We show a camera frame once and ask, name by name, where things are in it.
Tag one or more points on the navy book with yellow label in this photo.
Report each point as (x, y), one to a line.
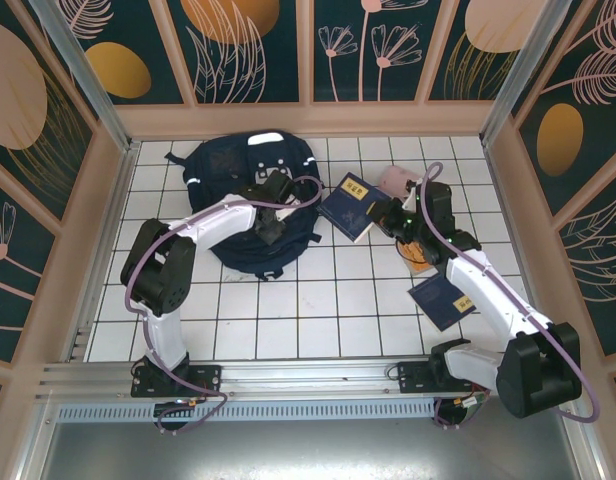
(438, 300)
(348, 210)

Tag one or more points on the pink pencil case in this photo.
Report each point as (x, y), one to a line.
(395, 180)

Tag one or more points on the orange book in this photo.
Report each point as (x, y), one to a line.
(413, 257)

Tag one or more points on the navy blue backpack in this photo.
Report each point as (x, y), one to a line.
(228, 165)

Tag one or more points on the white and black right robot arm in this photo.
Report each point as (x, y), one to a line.
(488, 295)

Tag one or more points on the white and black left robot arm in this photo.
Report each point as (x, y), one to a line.
(223, 220)

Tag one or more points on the small green circuit board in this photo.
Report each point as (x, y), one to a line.
(470, 402)

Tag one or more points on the aluminium mounting rail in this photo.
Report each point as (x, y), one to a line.
(308, 375)

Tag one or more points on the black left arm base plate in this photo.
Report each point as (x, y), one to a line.
(210, 380)

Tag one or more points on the aluminium side rail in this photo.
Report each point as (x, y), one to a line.
(112, 215)

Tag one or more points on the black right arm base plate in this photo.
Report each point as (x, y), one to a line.
(413, 380)

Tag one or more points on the aluminium corner post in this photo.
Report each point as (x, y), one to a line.
(92, 85)
(521, 75)

